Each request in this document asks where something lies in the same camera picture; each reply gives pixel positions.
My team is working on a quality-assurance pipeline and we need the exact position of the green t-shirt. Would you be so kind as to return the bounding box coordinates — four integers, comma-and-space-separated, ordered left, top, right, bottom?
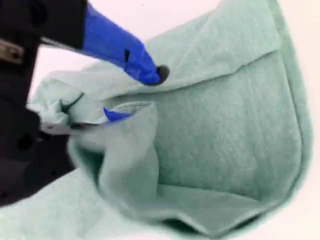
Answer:
0, 0, 315, 240

